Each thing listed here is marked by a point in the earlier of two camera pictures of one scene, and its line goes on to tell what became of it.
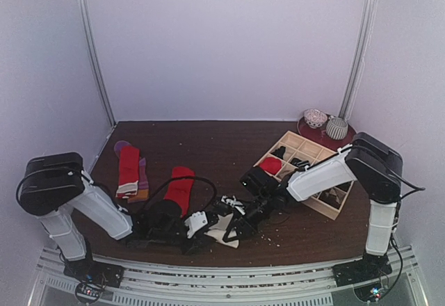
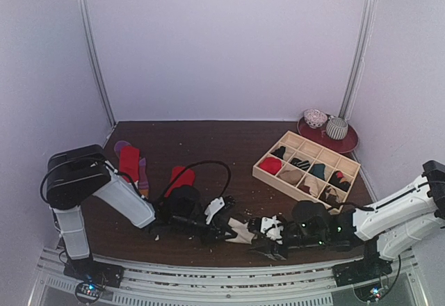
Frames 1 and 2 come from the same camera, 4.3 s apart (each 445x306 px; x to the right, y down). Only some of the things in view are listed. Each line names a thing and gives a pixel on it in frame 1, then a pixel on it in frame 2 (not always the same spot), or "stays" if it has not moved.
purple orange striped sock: x=143 y=189 stays
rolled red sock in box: x=272 y=165 stays
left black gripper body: x=194 y=245 to x=213 y=231
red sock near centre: x=180 y=190 stays
